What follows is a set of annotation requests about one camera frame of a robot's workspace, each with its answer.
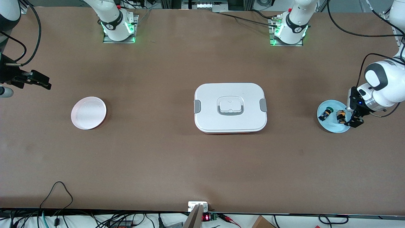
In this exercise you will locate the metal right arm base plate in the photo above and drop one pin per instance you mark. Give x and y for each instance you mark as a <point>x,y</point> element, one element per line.
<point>133,39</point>

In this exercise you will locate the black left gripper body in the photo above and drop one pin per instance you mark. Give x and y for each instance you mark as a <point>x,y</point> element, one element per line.
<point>362,110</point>

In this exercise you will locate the small white mount box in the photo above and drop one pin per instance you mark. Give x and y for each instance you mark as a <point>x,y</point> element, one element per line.
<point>193,205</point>

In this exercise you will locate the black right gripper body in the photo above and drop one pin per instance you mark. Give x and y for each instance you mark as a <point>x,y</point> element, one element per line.
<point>9,74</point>

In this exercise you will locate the white lidded container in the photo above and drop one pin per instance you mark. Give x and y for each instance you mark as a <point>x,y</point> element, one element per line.
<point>231,123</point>

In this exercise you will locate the pink round plate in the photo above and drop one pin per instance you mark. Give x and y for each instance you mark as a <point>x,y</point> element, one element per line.
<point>88,113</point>

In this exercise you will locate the light blue round plate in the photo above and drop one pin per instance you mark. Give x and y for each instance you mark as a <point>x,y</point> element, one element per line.
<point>332,126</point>

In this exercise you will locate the white multi-socket strip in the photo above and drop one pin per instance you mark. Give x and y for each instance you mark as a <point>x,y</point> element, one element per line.
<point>207,5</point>

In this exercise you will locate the aluminium profile bar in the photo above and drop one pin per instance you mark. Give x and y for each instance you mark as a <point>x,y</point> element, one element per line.
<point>193,220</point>

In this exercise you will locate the aluminium corner profile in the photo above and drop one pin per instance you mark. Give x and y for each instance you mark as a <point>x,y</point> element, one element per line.
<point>23,8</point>

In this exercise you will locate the aluminium frame rail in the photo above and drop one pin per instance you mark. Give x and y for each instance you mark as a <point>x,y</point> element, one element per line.
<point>384,15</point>

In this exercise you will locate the brown cardboard box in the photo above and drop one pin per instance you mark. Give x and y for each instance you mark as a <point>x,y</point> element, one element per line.
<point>262,223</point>

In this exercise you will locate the orange and black switch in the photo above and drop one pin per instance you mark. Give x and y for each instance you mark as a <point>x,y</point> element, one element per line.
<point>340,116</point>

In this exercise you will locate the green and black switch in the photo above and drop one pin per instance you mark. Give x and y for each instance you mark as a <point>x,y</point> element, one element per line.
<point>324,114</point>

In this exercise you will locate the red LED display module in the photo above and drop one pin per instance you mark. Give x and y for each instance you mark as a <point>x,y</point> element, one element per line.
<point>206,217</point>

